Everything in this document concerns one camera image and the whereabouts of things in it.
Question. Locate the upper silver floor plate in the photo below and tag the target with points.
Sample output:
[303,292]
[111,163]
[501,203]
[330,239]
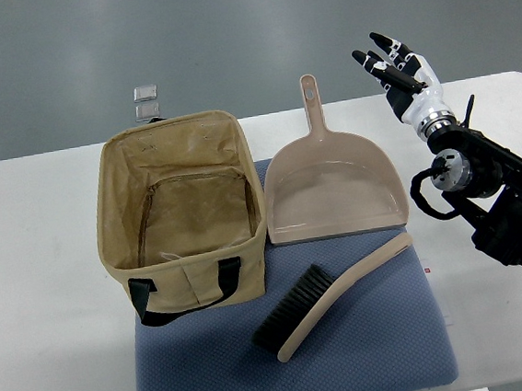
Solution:
[146,92]

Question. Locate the lower silver floor plate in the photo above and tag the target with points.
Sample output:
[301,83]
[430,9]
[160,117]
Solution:
[147,111]

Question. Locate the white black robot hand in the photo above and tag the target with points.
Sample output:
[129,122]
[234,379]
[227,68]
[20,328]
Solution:
[412,88]

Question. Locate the silver floor plate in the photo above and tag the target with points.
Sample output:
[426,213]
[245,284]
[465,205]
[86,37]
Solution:
[146,92]
[147,111]

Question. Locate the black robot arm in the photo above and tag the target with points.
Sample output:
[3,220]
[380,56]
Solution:
[474,178]

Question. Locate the pink plastic dustpan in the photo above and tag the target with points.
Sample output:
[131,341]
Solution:
[330,183]

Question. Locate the blue fabric cushion mat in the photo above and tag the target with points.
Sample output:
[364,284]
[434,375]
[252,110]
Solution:
[385,334]

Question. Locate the pink hand broom black bristles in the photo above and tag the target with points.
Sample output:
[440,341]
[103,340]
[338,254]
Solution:
[312,296]

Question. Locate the yellow fabric bag black handles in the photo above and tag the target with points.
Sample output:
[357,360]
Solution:
[181,217]

